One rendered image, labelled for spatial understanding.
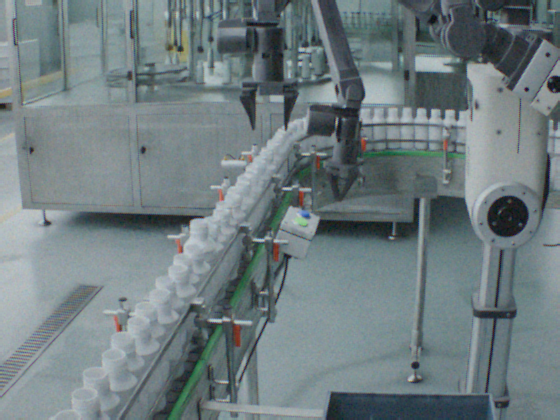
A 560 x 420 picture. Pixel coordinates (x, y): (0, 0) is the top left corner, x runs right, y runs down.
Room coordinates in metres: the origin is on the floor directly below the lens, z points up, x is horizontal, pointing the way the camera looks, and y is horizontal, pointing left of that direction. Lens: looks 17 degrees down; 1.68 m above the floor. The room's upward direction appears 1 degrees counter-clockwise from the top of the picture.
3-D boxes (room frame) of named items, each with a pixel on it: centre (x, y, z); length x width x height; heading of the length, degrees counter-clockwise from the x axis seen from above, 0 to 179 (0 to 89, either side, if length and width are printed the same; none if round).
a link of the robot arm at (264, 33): (1.46, 0.03, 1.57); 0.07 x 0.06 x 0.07; 84
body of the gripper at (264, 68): (1.46, 0.03, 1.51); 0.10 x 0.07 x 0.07; 81
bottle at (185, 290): (1.31, 0.20, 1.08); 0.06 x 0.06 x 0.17
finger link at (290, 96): (1.46, 0.01, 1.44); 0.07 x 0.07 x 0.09; 81
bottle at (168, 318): (1.20, 0.22, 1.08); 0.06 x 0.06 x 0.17
